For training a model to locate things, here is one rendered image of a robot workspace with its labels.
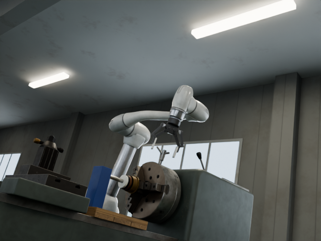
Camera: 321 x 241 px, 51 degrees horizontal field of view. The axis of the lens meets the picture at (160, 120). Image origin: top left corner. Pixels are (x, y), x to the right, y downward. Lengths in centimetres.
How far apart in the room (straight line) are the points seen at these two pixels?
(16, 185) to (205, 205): 103
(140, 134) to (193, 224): 84
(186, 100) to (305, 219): 277
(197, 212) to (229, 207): 29
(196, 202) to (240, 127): 337
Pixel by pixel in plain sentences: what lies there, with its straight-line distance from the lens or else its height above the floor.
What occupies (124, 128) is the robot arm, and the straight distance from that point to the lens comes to 232.
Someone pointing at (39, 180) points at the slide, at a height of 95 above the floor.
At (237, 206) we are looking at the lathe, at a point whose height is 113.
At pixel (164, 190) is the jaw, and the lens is 177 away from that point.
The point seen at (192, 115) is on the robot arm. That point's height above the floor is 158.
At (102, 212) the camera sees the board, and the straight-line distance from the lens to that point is 150.
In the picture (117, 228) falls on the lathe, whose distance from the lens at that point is 157.
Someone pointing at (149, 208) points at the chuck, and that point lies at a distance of 181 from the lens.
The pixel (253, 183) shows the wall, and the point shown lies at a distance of 474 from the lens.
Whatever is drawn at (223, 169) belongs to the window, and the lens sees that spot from 499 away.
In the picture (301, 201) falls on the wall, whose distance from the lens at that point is 445.
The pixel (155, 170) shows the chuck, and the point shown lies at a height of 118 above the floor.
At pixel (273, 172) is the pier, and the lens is 447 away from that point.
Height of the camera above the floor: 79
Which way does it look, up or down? 21 degrees up
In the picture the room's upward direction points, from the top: 12 degrees clockwise
